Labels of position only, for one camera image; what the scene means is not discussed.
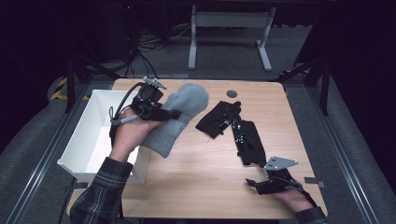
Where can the grey mitten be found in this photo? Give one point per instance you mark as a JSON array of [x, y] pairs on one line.
[[186, 99]]

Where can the round grey table grommet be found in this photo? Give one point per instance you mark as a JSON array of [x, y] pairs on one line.
[[231, 93]]

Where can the grey tape strip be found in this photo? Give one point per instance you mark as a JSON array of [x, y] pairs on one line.
[[313, 181]]

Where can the black metal stand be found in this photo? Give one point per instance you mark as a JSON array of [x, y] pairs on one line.
[[325, 90], [70, 84]]

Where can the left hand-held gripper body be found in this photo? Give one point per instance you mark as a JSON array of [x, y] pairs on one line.
[[149, 102]]

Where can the white storage box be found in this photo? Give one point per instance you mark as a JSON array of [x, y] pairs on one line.
[[90, 124]]

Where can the white metal table frame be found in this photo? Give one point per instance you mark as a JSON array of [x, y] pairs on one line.
[[230, 19]]

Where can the aluminium floor rail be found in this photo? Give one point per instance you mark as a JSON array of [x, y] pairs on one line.
[[46, 161], [342, 161]]

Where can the grey metal bracket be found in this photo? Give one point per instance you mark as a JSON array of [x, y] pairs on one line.
[[80, 186]]

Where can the black glove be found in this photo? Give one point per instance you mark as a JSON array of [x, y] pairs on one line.
[[214, 119], [250, 146]]

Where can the person's right hand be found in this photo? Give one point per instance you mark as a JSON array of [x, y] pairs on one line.
[[295, 200]]

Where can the person's left hand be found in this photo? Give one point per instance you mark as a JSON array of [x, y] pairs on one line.
[[130, 137]]

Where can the yellow black hazard tape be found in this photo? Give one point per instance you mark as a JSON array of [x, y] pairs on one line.
[[59, 91]]

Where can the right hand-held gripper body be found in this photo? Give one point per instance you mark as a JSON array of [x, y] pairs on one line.
[[281, 183]]

